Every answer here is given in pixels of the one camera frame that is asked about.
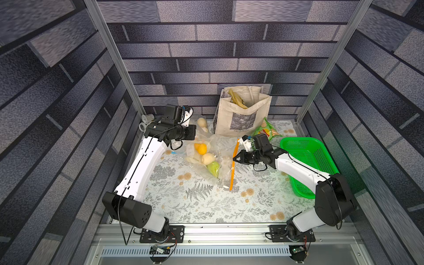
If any clear orange zip-top bag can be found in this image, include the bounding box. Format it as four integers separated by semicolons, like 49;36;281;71
182;130;238;190

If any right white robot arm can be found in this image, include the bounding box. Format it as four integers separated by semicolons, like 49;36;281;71
233;134;359;242

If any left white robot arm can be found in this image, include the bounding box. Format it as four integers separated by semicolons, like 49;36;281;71
102;105;196;237

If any green chips bag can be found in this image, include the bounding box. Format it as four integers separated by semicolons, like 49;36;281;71
254;118;281;141

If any clear bag of buns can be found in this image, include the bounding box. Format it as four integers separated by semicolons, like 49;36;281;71
191;114;211;134

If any beige canvas tote bag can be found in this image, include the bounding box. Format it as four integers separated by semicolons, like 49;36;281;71
213;86;272;138

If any yellow pear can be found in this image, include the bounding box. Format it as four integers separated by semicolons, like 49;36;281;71
194;143;208;156

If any white cup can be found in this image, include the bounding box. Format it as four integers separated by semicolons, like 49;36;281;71
139;114;155;132

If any green fruit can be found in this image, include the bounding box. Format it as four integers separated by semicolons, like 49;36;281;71
207;161;221;178

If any green plastic basket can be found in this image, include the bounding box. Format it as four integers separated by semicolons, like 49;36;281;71
279;136;340;199

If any yellow snack packet in tote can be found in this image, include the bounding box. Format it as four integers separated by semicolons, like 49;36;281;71
227;88;248;109

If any right circuit board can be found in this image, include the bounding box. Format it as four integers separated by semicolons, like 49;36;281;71
289;245;308;263

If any circuit board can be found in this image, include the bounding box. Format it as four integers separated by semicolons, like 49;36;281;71
289;245;308;263
149;245;175;257

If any left circuit board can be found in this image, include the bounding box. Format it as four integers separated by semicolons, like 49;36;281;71
149;245;175;257

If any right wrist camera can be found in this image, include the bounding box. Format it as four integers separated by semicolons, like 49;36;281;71
238;135;256;152

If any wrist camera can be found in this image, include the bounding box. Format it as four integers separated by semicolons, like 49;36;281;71
180;107;194;127
238;135;256;152

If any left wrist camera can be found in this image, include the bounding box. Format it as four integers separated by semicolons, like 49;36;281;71
180;107;194;127

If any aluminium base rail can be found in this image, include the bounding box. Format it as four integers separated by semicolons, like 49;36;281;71
87;223;365;264

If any left aluminium frame post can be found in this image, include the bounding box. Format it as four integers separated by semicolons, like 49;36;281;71
84;0;146;115

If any aluminium frame post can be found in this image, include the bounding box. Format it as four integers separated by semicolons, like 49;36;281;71
84;0;146;115
295;0;373;125

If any right aluminium frame post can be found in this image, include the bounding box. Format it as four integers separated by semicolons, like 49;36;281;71
295;0;373;125

